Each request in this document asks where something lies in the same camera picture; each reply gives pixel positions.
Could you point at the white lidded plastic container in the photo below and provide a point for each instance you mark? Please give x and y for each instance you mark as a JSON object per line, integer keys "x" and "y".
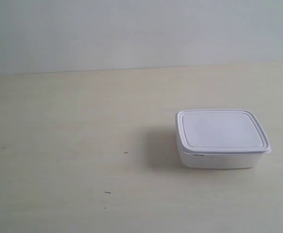
{"x": 220, "y": 139}

